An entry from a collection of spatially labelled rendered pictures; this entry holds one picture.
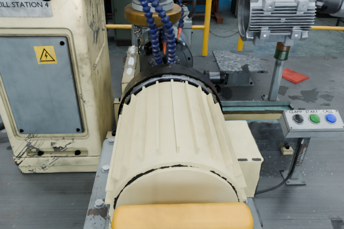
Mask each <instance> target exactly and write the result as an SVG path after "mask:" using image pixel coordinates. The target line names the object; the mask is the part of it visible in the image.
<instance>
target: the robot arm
mask: <svg viewBox="0 0 344 229"><path fill-rule="evenodd" d="M315 6H316V7H317V8H318V10H319V12H321V13H329V14H330V15H331V16H336V17H342V18H344V0H317V1H316V2H315Z"/></svg>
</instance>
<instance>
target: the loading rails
mask: <svg viewBox="0 0 344 229"><path fill-rule="evenodd" d="M221 104H222V110H223V116H224V119H225V121H247V123H248V124H249V123H250V122H252V121H256V122H258V123H259V125H260V130H259V134H258V137H257V140H256V143H257V145H258V147H259V150H260V151H281V152H282V154H283V155H289V154H293V151H294V150H295V148H296V145H297V141H298V138H285V137H284V134H283V131H282V127H281V124H280V121H279V118H280V117H281V115H282V112H283V111H284V110H294V107H293V105H292V104H291V102H290V100H283V101H221Z"/></svg>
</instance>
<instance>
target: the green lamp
mask: <svg viewBox="0 0 344 229"><path fill-rule="evenodd" d="M288 55H289V50H288V51H281V50H278V49H277V48H276V49H275V54H274V57H275V58H277V59H281V60H285V59H287V58H288Z"/></svg>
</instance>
